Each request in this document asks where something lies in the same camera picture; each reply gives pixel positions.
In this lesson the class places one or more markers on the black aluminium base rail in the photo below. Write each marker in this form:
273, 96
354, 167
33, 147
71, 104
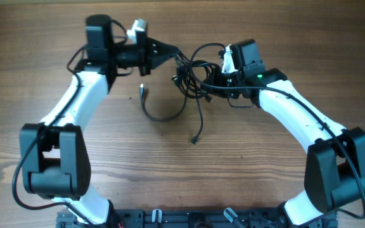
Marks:
252, 218

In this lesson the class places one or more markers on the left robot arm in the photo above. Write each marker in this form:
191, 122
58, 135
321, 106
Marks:
54, 161

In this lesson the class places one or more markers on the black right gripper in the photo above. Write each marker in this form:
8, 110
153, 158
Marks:
216, 77

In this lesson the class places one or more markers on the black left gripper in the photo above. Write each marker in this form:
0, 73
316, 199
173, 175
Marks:
149, 47

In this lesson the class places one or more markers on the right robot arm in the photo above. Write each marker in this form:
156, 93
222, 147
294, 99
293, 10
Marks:
335, 165

